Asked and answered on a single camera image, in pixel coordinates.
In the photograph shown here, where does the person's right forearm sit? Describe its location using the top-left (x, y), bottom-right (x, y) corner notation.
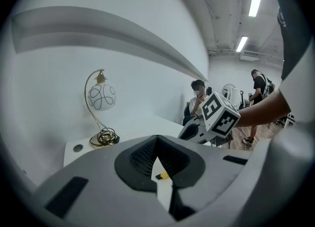
top-left (237, 89), bottom-right (292, 129)

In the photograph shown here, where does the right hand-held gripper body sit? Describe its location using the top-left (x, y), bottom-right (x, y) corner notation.
top-left (196, 92), bottom-right (241, 145)

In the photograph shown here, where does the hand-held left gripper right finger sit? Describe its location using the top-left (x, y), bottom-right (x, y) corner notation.
top-left (157, 134), bottom-right (252, 222)

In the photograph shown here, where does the globe shade table lamp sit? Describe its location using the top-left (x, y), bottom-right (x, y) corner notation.
top-left (84, 68), bottom-right (120, 149)

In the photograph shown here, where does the coiled black lamp cord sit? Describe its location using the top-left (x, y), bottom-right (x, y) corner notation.
top-left (89, 127), bottom-right (121, 147)

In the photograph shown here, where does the white standing fan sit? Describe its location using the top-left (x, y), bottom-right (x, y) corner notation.
top-left (222, 83), bottom-right (234, 98)

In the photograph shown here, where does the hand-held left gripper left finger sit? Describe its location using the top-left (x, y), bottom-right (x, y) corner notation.
top-left (31, 134), bottom-right (178, 227)

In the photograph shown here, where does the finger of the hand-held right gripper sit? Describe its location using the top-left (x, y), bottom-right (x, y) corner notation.
top-left (177, 117), bottom-right (205, 144)

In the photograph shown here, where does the white air conditioner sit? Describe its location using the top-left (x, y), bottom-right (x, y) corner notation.
top-left (240, 51), bottom-right (260, 62)

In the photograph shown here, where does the person's black shirt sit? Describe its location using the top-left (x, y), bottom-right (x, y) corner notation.
top-left (274, 0), bottom-right (314, 82)

